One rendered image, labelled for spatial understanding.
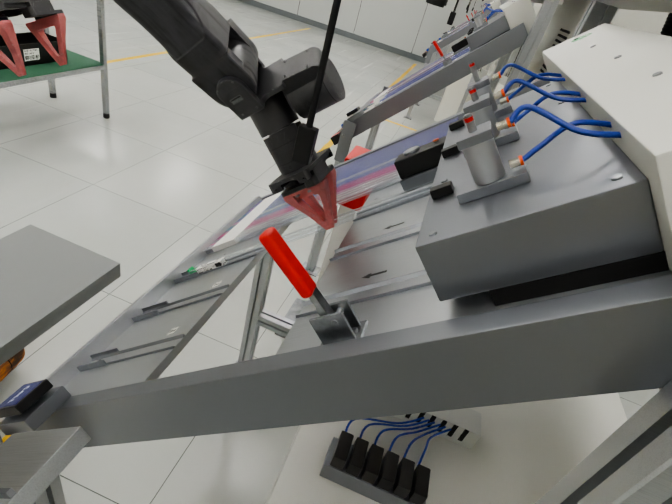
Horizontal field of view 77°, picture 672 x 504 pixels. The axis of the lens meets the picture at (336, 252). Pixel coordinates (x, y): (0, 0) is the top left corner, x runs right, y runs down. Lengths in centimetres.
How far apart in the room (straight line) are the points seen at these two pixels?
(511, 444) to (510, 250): 67
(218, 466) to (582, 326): 125
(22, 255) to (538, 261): 100
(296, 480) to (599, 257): 56
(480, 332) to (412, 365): 5
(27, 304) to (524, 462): 96
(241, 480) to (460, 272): 119
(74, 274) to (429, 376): 85
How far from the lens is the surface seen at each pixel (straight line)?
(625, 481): 32
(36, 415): 58
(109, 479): 142
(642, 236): 30
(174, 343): 56
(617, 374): 30
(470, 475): 85
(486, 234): 28
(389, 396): 33
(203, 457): 143
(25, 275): 105
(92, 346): 72
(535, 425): 100
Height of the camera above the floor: 127
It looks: 34 degrees down
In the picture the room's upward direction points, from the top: 17 degrees clockwise
